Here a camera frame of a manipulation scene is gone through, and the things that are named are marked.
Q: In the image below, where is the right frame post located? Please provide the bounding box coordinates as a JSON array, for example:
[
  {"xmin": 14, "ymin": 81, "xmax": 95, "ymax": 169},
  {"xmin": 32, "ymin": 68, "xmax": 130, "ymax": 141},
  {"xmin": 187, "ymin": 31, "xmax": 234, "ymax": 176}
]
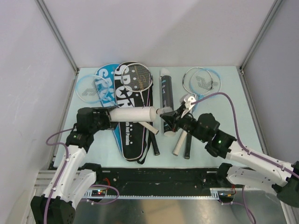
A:
[{"xmin": 239, "ymin": 0, "xmax": 285, "ymax": 72}]

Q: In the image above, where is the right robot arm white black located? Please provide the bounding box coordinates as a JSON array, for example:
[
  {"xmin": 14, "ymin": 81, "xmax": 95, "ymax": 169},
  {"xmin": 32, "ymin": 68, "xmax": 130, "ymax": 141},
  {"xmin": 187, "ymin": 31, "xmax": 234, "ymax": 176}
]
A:
[{"xmin": 160, "ymin": 110, "xmax": 299, "ymax": 208}]

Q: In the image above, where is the blue racket bag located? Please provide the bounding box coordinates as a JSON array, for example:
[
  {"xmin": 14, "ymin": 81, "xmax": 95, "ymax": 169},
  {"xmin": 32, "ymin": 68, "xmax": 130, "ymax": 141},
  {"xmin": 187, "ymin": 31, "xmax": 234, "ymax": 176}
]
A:
[{"xmin": 96, "ymin": 63, "xmax": 124, "ymax": 152}]

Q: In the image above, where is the black shuttlecock tube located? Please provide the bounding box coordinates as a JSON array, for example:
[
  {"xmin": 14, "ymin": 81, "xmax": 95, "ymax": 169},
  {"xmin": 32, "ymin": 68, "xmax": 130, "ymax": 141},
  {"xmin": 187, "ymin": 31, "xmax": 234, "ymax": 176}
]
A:
[{"xmin": 160, "ymin": 75, "xmax": 175, "ymax": 137}]

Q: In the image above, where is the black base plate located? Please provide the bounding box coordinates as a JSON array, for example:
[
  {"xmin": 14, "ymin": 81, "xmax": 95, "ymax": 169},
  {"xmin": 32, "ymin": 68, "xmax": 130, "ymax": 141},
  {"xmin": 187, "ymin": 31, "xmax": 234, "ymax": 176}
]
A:
[{"xmin": 70, "ymin": 167, "xmax": 245, "ymax": 196}]

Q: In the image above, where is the left circuit board with wires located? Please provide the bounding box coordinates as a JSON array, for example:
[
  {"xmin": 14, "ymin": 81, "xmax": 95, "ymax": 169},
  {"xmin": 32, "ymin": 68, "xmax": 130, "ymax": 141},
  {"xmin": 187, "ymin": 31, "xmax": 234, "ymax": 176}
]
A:
[{"xmin": 90, "ymin": 178, "xmax": 110, "ymax": 197}]

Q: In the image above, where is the shuttlecock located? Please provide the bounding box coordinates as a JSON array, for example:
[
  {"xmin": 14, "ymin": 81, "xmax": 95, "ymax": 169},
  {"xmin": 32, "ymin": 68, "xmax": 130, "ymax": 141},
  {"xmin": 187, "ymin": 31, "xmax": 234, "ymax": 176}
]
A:
[
  {"xmin": 160, "ymin": 68, "xmax": 170, "ymax": 77},
  {"xmin": 156, "ymin": 107, "xmax": 173, "ymax": 115}
]

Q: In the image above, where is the frame post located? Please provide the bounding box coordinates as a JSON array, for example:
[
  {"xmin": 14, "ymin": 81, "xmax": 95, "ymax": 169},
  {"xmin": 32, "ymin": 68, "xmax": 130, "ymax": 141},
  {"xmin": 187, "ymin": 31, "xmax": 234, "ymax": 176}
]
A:
[
  {"xmin": 35, "ymin": 0, "xmax": 79, "ymax": 75},
  {"xmin": 239, "ymin": 0, "xmax": 285, "ymax": 72}
]

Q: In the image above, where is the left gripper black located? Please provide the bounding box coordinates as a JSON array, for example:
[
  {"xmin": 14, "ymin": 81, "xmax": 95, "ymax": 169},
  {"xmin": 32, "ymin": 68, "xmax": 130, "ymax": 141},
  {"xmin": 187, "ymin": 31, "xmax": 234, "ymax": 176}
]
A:
[{"xmin": 89, "ymin": 106, "xmax": 121, "ymax": 133}]

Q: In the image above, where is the left frame post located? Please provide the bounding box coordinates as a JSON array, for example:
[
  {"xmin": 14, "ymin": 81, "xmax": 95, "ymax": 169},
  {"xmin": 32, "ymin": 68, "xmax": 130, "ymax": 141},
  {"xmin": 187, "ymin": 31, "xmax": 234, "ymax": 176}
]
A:
[{"xmin": 35, "ymin": 0, "xmax": 79, "ymax": 75}]

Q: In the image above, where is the white racket on black bag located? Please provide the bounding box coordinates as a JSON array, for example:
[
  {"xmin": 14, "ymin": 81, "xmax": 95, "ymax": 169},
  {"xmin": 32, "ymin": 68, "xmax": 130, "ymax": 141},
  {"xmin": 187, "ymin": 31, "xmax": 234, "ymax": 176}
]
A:
[{"xmin": 122, "ymin": 62, "xmax": 160, "ymax": 135}]

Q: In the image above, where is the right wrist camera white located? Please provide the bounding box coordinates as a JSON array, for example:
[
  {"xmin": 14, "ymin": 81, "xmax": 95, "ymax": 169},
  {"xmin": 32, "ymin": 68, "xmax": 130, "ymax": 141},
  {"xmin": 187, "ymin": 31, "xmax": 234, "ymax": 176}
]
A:
[{"xmin": 180, "ymin": 94, "xmax": 196, "ymax": 118}]

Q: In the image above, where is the circuit board with wires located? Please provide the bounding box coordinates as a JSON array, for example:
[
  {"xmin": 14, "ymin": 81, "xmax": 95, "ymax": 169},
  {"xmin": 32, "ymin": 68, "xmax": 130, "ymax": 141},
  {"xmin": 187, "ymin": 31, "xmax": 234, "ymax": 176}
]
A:
[
  {"xmin": 90, "ymin": 178, "xmax": 110, "ymax": 197},
  {"xmin": 218, "ymin": 184, "xmax": 236, "ymax": 205}
]

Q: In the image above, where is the black racket bag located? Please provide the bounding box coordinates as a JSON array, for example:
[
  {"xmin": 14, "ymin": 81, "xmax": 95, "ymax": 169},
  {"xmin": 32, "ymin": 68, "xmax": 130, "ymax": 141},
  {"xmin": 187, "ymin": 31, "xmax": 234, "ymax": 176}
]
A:
[{"xmin": 114, "ymin": 62, "xmax": 153, "ymax": 161}]

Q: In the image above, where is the white racket black grip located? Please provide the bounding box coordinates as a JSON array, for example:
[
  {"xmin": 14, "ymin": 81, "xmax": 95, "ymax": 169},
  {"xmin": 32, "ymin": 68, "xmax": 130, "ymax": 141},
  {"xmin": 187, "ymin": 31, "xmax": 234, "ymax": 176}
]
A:
[{"xmin": 94, "ymin": 76, "xmax": 160, "ymax": 156}]

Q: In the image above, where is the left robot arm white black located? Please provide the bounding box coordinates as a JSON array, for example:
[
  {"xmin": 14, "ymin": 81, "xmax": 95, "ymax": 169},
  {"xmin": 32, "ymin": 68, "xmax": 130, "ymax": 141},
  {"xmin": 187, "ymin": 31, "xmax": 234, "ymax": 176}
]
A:
[{"xmin": 30, "ymin": 106, "xmax": 117, "ymax": 224}]

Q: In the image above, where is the white shuttlecock tube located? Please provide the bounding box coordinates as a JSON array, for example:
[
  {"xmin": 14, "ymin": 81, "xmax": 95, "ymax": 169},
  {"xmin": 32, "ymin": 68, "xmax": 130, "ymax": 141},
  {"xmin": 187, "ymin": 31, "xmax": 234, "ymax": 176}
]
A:
[{"xmin": 109, "ymin": 107, "xmax": 157, "ymax": 122}]

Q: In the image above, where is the aluminium frame rail front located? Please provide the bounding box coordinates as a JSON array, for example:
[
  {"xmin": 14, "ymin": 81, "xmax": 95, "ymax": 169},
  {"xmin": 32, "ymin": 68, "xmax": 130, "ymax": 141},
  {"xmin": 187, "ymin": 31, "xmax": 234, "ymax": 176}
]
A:
[{"xmin": 34, "ymin": 170, "xmax": 287, "ymax": 201}]

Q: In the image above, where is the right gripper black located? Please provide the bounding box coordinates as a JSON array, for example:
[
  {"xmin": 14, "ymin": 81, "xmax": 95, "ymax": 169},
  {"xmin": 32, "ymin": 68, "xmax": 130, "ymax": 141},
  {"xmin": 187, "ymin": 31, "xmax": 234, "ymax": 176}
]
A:
[{"xmin": 160, "ymin": 105, "xmax": 206, "ymax": 142}]

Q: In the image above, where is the light blue racket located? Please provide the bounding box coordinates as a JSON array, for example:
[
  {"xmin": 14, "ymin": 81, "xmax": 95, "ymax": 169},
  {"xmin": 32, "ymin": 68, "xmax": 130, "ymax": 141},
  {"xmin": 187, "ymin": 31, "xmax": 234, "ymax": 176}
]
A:
[
  {"xmin": 76, "ymin": 72, "xmax": 122, "ymax": 109},
  {"xmin": 172, "ymin": 67, "xmax": 221, "ymax": 159}
]

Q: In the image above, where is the white racket right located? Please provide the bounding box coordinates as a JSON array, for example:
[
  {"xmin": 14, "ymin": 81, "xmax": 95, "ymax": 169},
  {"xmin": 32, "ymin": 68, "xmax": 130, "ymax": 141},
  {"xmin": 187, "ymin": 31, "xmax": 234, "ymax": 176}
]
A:
[{"xmin": 182, "ymin": 67, "xmax": 212, "ymax": 160}]

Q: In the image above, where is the right circuit board with wires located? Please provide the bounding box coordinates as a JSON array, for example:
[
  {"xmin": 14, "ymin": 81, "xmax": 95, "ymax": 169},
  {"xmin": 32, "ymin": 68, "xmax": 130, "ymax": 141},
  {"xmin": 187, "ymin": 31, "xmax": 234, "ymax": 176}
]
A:
[{"xmin": 218, "ymin": 184, "xmax": 236, "ymax": 205}]

